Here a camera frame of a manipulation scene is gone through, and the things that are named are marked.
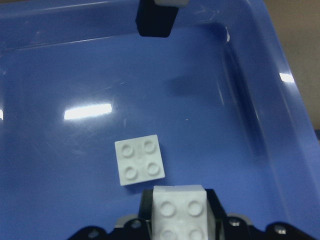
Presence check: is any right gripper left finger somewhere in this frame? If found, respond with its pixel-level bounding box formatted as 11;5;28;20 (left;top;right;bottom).
138;189;153;220

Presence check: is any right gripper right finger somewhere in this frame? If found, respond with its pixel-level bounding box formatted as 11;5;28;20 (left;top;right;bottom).
205;188;227;222

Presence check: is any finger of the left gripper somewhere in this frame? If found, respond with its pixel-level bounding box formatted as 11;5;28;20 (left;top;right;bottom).
135;0;179;38

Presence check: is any white block lying in tray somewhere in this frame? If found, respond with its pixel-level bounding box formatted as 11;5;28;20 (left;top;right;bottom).
114;134;166;186

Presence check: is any blue plastic tray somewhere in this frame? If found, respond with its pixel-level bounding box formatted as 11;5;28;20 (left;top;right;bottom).
0;0;320;240

